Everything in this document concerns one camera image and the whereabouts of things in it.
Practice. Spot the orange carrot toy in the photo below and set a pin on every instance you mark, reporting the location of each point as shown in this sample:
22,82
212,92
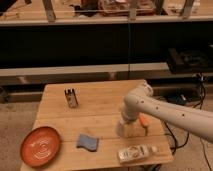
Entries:
143,121

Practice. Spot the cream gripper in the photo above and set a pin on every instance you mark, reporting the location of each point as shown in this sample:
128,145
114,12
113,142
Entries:
135,129

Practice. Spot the wooden table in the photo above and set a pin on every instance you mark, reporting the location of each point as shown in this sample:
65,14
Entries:
96,115

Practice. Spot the blue sponge cloth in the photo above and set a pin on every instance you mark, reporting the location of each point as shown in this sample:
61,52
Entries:
87,142

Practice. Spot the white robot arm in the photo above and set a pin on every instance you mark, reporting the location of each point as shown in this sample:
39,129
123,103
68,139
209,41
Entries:
140,100

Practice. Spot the orange ceramic plate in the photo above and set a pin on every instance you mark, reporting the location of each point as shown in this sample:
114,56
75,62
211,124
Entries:
40,146

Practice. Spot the white plastic bottle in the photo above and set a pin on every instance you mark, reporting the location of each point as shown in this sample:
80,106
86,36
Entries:
136,153

